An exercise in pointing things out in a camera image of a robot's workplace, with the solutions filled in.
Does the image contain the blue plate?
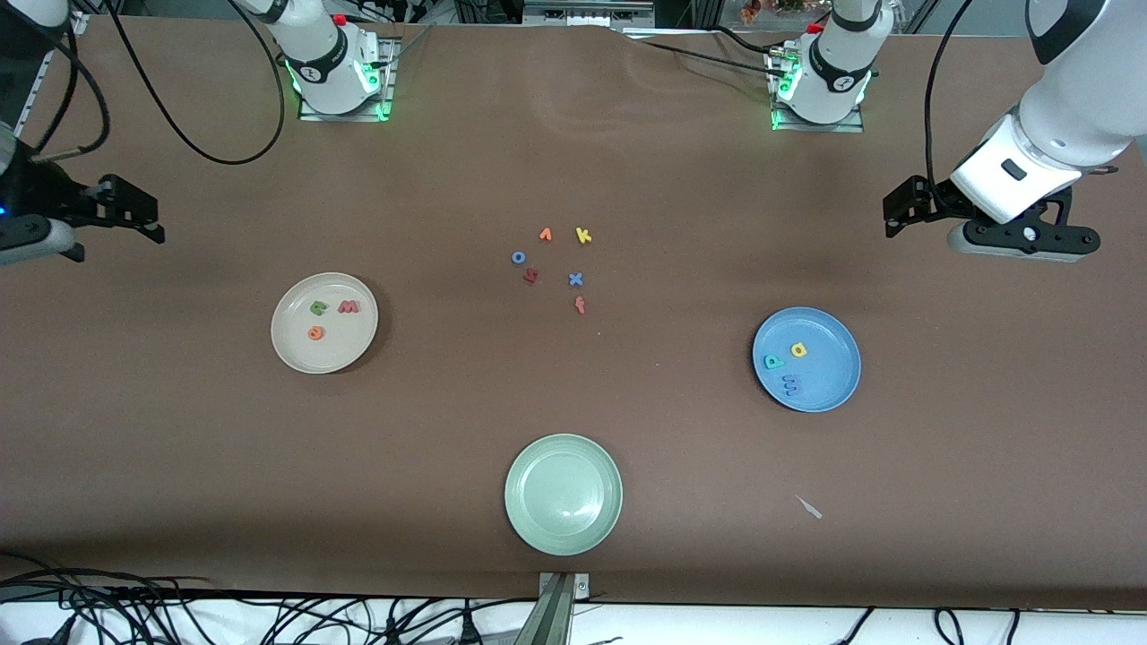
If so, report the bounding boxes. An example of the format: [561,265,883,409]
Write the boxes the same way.
[752,307,862,413]

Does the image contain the beige brown plate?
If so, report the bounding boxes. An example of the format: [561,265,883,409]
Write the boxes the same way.
[271,272,379,374]

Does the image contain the brown table cover sheet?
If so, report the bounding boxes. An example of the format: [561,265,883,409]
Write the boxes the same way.
[0,16,1147,610]

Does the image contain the pale green plate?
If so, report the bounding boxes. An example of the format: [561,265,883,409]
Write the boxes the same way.
[505,434,624,556]

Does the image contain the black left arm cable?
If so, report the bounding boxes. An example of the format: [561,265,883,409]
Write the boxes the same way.
[924,0,978,194]

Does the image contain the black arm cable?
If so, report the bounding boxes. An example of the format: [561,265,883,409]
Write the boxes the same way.
[103,0,286,166]
[924,0,978,194]

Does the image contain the aluminium frame rail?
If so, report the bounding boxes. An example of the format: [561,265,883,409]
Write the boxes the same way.
[18,13,91,135]

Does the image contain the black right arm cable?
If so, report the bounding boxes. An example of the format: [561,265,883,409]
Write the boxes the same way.
[103,0,286,166]

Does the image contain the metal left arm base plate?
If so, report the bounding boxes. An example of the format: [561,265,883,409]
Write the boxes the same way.
[772,45,866,133]

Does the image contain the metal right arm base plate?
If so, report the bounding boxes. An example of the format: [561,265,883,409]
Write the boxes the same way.
[298,36,397,122]

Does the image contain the black cable on table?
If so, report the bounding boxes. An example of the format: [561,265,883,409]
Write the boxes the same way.
[627,31,780,73]

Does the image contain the grey metal frame bar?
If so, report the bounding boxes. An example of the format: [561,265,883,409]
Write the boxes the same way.
[524,0,655,28]

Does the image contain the tangled black floor cables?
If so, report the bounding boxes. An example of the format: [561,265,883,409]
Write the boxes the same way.
[0,551,539,645]

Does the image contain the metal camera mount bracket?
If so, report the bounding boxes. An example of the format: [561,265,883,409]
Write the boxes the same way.
[538,572,591,645]

